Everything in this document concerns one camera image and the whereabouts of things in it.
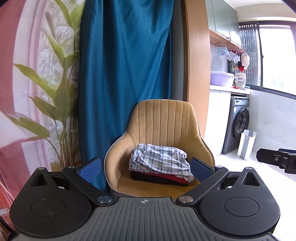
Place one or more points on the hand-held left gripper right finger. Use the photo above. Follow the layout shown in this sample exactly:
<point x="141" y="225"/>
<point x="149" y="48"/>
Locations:
<point x="201" y="169"/>

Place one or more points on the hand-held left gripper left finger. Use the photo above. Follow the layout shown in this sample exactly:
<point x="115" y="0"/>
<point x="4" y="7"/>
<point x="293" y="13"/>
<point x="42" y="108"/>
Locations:
<point x="90" y="169"/>

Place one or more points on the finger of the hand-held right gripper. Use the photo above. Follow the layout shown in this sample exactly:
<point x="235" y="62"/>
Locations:
<point x="272" y="157"/>

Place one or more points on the white laundry basket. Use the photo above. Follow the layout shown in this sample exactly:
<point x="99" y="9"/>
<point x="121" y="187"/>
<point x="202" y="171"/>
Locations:
<point x="247" y="146"/>

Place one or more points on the folded red garment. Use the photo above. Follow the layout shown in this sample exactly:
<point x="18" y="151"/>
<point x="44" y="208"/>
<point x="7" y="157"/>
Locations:
<point x="166" y="176"/>

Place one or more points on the grey washing machine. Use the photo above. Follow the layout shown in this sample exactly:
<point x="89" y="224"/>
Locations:
<point x="238" y="120"/>

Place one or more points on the folded black garment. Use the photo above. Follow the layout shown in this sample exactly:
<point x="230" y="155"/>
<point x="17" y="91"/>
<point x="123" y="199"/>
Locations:
<point x="148" y="179"/>

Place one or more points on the yellow upholstered chair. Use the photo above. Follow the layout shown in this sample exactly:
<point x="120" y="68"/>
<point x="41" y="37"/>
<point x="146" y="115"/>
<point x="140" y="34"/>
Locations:
<point x="161" y="120"/>

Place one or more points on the detergent bottle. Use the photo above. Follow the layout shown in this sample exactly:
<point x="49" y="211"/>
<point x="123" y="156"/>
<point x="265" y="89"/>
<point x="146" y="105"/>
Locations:
<point x="240" y="81"/>

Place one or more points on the purple plastic basin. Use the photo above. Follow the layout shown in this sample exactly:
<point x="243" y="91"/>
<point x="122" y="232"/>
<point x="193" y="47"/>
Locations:
<point x="222" y="78"/>

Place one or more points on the black framed window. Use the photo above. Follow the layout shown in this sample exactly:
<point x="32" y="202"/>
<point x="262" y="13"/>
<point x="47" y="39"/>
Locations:
<point x="277" y="58"/>

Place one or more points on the hanging laundry on rack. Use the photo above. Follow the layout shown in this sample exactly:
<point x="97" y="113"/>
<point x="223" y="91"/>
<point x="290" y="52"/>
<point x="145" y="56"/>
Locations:
<point x="244" y="61"/>

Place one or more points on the dark teal curtain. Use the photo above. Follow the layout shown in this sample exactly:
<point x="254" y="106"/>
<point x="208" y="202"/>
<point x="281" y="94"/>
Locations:
<point x="124" y="69"/>

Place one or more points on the grey upper cabinets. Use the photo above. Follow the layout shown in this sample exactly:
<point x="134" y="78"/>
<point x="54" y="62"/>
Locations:
<point x="222" y="18"/>

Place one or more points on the plant print wall tapestry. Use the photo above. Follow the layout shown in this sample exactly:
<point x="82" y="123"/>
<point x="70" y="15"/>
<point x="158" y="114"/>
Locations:
<point x="34" y="92"/>

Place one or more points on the wooden wall panel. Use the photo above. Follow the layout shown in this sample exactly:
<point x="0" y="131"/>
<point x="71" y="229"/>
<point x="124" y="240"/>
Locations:
<point x="196" y="58"/>

